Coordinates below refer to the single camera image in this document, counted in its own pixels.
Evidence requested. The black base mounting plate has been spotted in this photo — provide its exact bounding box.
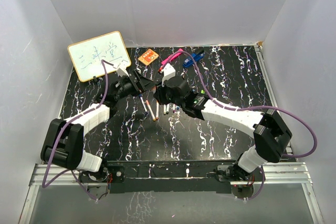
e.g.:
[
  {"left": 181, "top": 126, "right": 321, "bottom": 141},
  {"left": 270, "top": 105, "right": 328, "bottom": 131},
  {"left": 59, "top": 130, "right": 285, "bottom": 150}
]
[{"left": 79, "top": 161, "right": 262, "bottom": 194}]

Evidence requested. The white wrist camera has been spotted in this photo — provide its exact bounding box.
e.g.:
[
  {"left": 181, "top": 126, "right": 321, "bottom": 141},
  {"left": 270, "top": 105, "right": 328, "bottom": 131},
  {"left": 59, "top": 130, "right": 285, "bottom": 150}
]
[
  {"left": 159, "top": 63, "right": 176, "bottom": 86},
  {"left": 116, "top": 67, "right": 129, "bottom": 77}
]

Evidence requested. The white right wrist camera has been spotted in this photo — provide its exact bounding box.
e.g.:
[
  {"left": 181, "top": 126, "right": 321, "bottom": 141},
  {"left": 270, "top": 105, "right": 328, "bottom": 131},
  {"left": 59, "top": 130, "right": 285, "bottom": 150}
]
[{"left": 159, "top": 63, "right": 176, "bottom": 86}]

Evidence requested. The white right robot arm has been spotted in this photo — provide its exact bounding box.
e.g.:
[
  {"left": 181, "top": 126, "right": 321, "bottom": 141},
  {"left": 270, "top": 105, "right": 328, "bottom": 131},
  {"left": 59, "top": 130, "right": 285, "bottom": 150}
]
[{"left": 154, "top": 76, "right": 292, "bottom": 180}]

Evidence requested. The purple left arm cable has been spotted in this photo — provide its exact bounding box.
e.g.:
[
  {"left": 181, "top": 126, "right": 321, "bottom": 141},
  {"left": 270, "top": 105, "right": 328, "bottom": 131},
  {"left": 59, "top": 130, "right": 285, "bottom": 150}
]
[{"left": 41, "top": 60, "right": 131, "bottom": 204}]

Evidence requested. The red orange marker pen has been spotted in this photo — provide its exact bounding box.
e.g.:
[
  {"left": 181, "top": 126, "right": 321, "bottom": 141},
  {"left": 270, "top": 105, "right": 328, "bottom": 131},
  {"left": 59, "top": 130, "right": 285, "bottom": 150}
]
[{"left": 145, "top": 100, "right": 156, "bottom": 121}]

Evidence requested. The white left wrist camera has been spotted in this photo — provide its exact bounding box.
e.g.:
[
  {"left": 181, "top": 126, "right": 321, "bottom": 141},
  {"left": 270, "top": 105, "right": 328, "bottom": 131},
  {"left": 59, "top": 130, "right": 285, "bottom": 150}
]
[{"left": 116, "top": 67, "right": 129, "bottom": 77}]

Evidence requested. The small whiteboard with writing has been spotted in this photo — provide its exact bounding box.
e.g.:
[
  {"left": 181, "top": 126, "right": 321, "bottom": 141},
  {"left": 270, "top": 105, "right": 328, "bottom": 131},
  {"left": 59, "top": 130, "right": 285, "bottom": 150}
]
[{"left": 68, "top": 31, "right": 131, "bottom": 82}]

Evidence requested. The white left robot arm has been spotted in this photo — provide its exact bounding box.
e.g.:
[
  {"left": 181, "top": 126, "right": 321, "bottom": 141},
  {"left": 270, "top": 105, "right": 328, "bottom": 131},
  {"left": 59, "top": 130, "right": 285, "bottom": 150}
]
[{"left": 40, "top": 70, "right": 155, "bottom": 182}]

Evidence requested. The yellow orange marker pen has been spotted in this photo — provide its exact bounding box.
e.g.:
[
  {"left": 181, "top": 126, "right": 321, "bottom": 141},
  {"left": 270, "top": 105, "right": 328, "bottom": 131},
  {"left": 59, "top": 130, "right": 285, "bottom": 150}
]
[{"left": 155, "top": 101, "right": 160, "bottom": 121}]

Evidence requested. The blue stapler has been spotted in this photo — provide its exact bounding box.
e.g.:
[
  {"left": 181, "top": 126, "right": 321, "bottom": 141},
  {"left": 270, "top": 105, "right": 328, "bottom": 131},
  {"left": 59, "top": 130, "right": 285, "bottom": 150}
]
[{"left": 183, "top": 49, "right": 204, "bottom": 68}]

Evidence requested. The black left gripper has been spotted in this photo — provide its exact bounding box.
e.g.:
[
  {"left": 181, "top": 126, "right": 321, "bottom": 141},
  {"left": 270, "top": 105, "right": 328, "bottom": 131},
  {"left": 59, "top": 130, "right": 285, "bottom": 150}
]
[{"left": 115, "top": 70, "right": 156, "bottom": 101}]

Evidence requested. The pink clip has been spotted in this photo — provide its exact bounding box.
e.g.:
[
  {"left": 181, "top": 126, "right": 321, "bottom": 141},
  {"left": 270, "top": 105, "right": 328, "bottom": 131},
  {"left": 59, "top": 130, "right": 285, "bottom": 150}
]
[{"left": 161, "top": 48, "right": 183, "bottom": 65}]

